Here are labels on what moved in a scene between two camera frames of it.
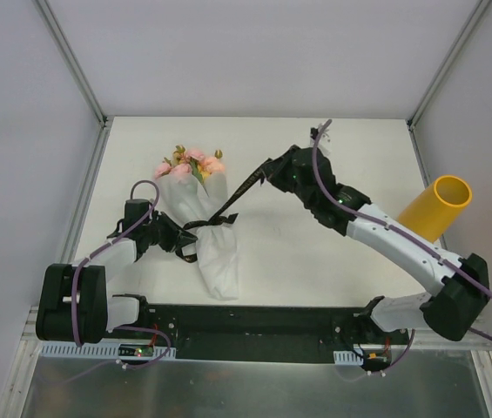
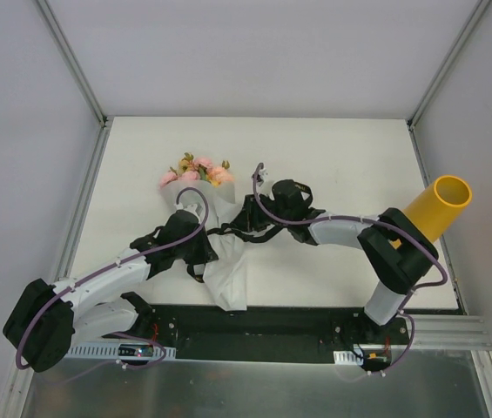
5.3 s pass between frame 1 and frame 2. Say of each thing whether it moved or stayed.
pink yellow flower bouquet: moved
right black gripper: moved
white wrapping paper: moved
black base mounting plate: stayed
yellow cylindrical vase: stayed
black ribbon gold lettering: moved
